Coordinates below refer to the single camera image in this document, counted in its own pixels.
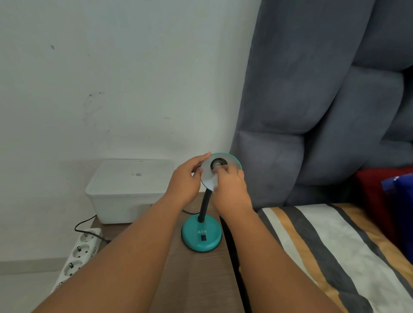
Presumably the person's right hand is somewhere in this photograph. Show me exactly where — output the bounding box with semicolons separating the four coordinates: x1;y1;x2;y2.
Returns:
211;164;254;220

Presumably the person's left hand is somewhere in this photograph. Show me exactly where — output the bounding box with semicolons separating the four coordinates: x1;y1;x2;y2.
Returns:
168;152;212;209

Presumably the teal desk lamp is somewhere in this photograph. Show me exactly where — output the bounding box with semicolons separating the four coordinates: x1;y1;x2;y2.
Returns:
181;152;241;253

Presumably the person's left forearm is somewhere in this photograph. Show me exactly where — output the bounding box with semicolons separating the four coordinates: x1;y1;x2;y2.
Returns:
32;197;183;313

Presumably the person's right forearm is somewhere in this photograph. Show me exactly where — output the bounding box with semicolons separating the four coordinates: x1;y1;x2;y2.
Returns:
222;208;343;313

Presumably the white plastic storage box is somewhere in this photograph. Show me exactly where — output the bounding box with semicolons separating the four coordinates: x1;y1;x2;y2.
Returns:
85;158;175;225

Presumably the wooden nightstand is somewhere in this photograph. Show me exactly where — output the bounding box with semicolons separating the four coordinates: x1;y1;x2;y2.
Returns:
90;192;246;313

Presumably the grey upholstered headboard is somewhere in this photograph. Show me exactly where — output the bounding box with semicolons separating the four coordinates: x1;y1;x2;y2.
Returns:
229;0;413;211

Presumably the striped bed sheet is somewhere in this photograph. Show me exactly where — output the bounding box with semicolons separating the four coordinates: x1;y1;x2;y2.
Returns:
256;203;413;313

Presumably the red pillow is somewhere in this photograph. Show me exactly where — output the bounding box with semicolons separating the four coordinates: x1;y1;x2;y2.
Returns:
355;166;413;246

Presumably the white power strip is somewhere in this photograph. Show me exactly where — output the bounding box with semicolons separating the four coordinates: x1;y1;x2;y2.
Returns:
51;228;102;293

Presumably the blue pillow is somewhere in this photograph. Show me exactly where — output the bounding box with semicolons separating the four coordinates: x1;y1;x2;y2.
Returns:
380;173;413;259

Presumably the black power strip cable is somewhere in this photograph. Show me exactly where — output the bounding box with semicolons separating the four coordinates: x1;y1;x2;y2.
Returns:
74;214;112;244

